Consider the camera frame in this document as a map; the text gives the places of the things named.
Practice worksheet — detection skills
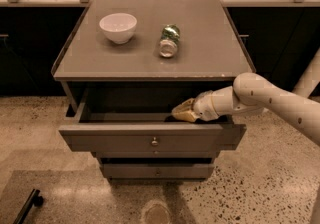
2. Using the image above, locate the grey top drawer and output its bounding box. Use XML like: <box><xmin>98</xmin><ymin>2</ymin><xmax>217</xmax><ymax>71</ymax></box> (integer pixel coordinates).
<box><xmin>59</xmin><ymin>87</ymin><xmax>246</xmax><ymax>153</ymax></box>

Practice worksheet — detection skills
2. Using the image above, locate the white ceramic bowl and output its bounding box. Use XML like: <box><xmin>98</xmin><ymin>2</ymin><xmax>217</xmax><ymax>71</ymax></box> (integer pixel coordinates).
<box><xmin>99</xmin><ymin>13</ymin><xmax>137</xmax><ymax>44</ymax></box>

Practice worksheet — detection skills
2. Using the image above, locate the black bar on floor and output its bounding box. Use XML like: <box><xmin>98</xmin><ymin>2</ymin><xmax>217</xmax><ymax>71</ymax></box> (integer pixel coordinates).
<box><xmin>13</xmin><ymin>189</ymin><xmax>44</xmax><ymax>224</ymax></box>

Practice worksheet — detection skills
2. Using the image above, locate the grey floor mat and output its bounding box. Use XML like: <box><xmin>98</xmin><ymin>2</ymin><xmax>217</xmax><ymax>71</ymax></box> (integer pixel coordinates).
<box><xmin>0</xmin><ymin>170</ymin><xmax>119</xmax><ymax>224</ymax></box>

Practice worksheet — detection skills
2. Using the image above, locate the round floor drain cover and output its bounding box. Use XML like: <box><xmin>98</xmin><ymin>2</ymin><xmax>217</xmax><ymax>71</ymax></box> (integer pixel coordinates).
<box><xmin>141</xmin><ymin>200</ymin><xmax>171</xmax><ymax>224</ymax></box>

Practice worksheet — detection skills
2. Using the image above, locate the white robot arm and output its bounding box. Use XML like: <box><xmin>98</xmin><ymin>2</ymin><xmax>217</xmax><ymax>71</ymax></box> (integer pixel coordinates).
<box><xmin>172</xmin><ymin>50</ymin><xmax>320</xmax><ymax>145</ymax></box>

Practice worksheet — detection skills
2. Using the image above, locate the grey bottom drawer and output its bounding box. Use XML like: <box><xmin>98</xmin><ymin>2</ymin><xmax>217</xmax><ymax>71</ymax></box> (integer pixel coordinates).
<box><xmin>100</xmin><ymin>164</ymin><xmax>214</xmax><ymax>179</ymax></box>

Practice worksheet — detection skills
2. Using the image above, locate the grey drawer cabinet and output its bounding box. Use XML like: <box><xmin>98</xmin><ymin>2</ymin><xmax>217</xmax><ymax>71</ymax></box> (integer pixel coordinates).
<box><xmin>52</xmin><ymin>0</ymin><xmax>254</xmax><ymax>165</ymax></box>

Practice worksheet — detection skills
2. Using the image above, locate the green soda can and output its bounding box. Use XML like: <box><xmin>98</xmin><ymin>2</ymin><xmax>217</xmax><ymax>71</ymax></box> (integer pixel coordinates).
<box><xmin>159</xmin><ymin>24</ymin><xmax>180</xmax><ymax>58</ymax></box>

